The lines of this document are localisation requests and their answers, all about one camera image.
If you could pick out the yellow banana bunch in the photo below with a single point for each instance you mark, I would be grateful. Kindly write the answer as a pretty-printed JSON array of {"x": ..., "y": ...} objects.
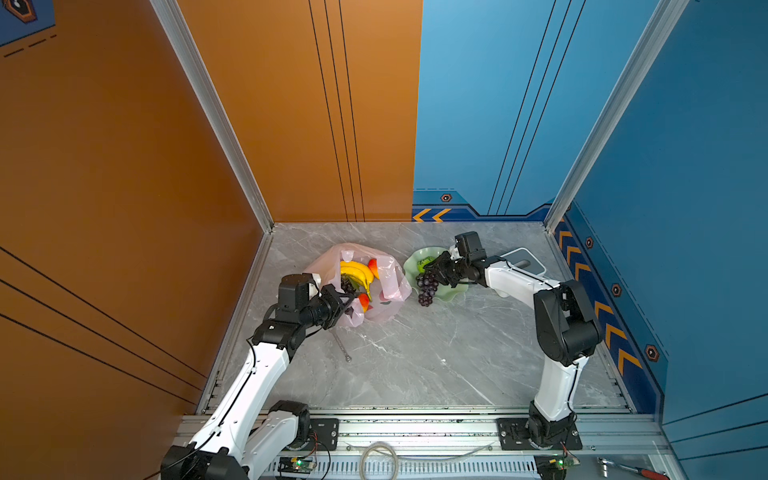
[{"x": 360, "y": 273}]

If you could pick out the left green circuit board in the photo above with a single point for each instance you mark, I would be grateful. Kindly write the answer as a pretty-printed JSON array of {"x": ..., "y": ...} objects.
[{"x": 295, "y": 467}]

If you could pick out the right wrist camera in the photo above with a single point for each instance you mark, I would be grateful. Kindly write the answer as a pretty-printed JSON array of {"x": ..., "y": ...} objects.
[{"x": 469, "y": 247}]

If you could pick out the green bumpy fruit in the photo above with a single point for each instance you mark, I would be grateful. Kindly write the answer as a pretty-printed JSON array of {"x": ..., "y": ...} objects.
[{"x": 424, "y": 262}]

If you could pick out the small metal wrench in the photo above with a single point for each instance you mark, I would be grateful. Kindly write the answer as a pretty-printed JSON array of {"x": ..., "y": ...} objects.
[{"x": 341, "y": 346}]

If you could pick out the aluminium front rail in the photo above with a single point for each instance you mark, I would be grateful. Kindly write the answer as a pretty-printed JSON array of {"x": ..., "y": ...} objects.
[{"x": 460, "y": 443}]

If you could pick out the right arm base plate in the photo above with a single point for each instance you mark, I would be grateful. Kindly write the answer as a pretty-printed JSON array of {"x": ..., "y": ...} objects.
[{"x": 533, "y": 433}]

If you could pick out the white grey tissue box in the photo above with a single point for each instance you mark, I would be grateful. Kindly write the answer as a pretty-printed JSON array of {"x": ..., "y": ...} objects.
[{"x": 523, "y": 259}]

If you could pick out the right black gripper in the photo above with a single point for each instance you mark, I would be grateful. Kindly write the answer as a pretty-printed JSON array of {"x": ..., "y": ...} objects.
[{"x": 439, "y": 268}]

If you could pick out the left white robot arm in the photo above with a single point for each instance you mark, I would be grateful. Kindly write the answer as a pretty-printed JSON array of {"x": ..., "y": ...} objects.
[{"x": 229, "y": 445}]

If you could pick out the right green circuit board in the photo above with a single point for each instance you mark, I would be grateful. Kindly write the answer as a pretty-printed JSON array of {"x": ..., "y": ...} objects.
[{"x": 555, "y": 468}]

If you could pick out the red yellow mango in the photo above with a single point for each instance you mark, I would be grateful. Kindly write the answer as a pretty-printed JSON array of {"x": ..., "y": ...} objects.
[{"x": 365, "y": 301}]

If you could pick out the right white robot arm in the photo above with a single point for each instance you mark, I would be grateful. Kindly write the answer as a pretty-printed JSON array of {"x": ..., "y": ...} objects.
[{"x": 567, "y": 332}]

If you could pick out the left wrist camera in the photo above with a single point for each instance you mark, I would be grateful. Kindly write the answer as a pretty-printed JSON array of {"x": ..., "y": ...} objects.
[{"x": 295, "y": 292}]

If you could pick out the red handled tool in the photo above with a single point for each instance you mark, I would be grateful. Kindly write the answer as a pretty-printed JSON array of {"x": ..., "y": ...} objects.
[{"x": 605, "y": 464}]

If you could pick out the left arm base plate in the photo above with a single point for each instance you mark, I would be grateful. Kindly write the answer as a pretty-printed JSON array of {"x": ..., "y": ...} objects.
[{"x": 316, "y": 432}]

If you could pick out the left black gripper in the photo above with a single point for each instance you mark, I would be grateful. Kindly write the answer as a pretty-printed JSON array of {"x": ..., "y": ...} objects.
[{"x": 332, "y": 298}]

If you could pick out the green circuit board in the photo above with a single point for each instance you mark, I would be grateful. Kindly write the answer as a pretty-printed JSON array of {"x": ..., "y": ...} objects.
[
  {"x": 555, "y": 468},
  {"x": 295, "y": 467}
]

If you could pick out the red pear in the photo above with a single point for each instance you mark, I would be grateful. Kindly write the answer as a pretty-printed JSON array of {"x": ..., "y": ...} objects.
[{"x": 373, "y": 267}]

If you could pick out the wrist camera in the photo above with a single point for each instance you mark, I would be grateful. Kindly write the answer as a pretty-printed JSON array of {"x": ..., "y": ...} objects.
[
  {"x": 469, "y": 247},
  {"x": 295, "y": 292}
]

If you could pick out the light green fruit plate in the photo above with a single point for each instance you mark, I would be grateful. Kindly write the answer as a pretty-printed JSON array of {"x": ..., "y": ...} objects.
[{"x": 444, "y": 293}]

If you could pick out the purple grape bunch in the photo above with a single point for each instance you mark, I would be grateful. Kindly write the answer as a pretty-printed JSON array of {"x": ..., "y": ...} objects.
[
  {"x": 427, "y": 285},
  {"x": 348, "y": 285}
]

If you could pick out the pink plastic bag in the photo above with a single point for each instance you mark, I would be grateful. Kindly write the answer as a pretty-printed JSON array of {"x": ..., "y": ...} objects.
[{"x": 389, "y": 292}]

